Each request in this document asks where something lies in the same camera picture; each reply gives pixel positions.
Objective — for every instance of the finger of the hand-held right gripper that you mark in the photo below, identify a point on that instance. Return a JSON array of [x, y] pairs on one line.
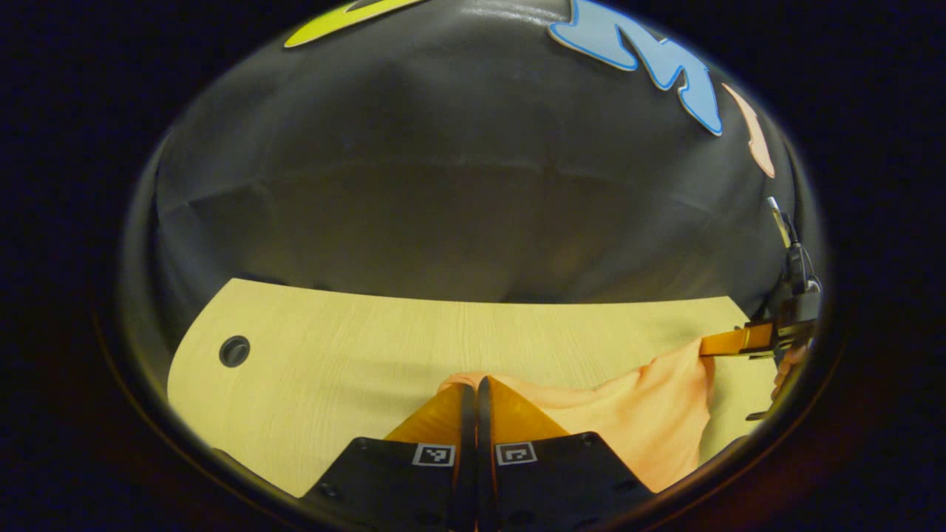
[[732, 341]]

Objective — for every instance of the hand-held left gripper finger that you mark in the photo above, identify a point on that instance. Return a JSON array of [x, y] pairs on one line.
[[465, 458], [484, 458]]

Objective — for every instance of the light orange T-shirt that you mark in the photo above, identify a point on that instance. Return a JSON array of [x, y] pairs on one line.
[[650, 421]]

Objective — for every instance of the black backdrop cloth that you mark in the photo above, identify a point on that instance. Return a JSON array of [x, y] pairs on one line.
[[443, 185]]

